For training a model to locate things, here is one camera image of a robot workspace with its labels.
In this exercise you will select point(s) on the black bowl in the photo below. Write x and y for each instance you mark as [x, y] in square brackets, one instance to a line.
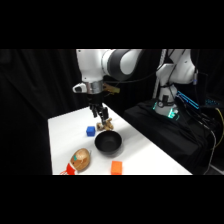
[107, 143]

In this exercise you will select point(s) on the brown egg-shaped plush toy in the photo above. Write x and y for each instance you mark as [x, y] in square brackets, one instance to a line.
[81, 159]

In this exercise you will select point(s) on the black robot stand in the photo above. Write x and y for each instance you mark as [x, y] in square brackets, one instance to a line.
[166, 133]

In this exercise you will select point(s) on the small tan tiger toy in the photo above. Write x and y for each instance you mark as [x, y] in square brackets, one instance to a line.
[108, 126]

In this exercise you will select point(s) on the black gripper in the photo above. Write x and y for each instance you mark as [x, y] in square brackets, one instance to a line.
[95, 100]

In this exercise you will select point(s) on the orange cube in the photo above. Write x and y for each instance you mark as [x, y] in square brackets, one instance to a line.
[116, 167]

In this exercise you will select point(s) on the blue cube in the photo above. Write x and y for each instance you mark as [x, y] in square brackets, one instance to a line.
[90, 131]

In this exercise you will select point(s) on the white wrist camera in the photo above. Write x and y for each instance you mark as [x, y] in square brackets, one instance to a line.
[79, 88]

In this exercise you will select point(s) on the tan wrist bracket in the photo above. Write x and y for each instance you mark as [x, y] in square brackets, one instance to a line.
[111, 88]

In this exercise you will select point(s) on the black curtain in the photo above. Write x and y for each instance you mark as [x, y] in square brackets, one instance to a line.
[33, 100]

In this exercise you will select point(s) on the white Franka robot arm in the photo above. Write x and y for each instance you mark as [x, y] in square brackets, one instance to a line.
[90, 63]

